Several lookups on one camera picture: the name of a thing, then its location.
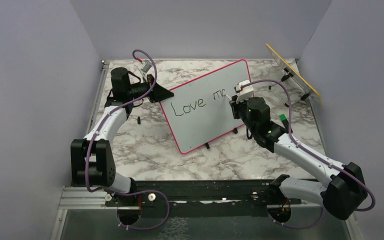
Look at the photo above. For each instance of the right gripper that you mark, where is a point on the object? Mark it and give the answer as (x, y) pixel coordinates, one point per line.
(236, 106)

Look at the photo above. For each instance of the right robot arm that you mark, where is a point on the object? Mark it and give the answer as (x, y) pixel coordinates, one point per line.
(339, 187)

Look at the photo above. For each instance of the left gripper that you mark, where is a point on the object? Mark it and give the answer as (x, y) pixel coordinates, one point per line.
(159, 93)

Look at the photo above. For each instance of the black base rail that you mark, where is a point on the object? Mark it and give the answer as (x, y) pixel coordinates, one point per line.
(201, 198)

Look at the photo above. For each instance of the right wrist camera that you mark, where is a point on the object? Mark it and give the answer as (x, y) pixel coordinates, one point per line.
(244, 91)

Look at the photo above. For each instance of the yellow-edged board on stand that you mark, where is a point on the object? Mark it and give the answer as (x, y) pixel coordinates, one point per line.
(291, 73)

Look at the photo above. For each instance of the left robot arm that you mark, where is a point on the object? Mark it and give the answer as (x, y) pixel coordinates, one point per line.
(92, 161)

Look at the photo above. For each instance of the green black highlighter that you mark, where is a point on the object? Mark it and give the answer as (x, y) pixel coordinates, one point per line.
(284, 120)

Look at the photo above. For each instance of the pink-framed whiteboard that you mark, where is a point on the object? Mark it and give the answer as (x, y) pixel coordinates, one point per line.
(199, 112)

